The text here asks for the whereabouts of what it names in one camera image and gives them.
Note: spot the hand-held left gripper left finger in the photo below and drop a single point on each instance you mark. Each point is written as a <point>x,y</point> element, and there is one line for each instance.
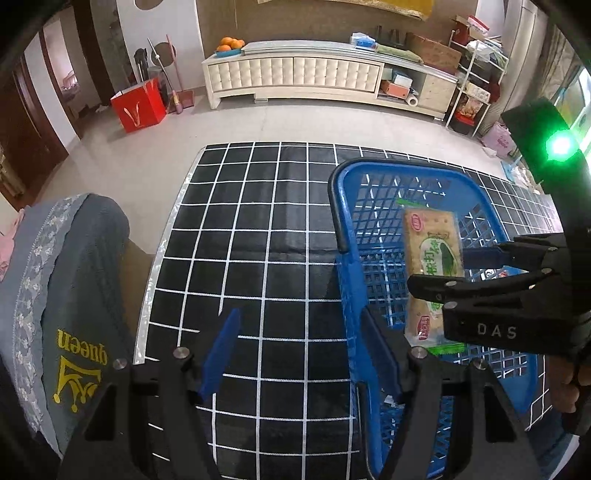
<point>224,350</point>

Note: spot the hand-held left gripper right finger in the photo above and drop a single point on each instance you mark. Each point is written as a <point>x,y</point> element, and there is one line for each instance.
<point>381,355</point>

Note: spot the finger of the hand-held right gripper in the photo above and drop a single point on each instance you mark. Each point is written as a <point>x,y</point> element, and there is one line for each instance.
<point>461,286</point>
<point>526,254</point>

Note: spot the green cracker packet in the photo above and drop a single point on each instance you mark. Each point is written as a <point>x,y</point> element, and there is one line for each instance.
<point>429,240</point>

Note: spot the blue plastic basket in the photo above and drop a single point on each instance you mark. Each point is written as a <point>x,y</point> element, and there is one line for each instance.
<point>345,277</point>

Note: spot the person's right hand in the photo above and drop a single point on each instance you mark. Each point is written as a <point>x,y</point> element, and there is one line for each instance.
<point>561,385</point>

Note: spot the black checked tablecloth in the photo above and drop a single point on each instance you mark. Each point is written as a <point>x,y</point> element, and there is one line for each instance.
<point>258,258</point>

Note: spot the pink shopping bag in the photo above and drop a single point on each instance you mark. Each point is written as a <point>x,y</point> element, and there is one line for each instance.
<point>501,141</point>

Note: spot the printed gift box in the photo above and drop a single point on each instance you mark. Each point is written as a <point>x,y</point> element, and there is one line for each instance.
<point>473,110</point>

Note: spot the grey embroidered chair cover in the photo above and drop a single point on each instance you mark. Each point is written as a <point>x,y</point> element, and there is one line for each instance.
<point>69,286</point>

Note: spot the white paper roll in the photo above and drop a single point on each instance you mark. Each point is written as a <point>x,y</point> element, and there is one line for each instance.
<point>412,100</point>

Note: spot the white metal rack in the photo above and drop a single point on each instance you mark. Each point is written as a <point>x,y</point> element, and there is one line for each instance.
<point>472,69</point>

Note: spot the orange flat box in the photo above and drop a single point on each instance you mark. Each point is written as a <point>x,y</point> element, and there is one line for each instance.
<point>395,87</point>

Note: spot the brown cardboard box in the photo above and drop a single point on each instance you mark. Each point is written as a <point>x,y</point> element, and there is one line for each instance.
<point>436,53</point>

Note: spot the green cushion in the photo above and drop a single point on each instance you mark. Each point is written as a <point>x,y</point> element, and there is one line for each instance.
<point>399,53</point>

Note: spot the blue tissue pack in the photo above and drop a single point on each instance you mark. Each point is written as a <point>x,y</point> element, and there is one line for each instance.
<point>363,41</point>

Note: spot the cream tufted TV cabinet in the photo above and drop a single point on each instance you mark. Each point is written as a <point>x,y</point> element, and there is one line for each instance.
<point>295,71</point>

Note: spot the brown wooden door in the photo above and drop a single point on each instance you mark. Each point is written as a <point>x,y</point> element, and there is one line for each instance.
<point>25,134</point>

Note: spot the teal fruit plate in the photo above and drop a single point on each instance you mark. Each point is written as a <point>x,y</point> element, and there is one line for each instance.
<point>227,52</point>

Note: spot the pile of oranges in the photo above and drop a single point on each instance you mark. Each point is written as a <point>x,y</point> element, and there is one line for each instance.
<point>230,44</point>

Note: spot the yellow wall hanging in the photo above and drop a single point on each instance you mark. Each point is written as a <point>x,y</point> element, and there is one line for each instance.
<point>383,7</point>

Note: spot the round wall decoration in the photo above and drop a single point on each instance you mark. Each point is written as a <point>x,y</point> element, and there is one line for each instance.
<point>162,50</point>

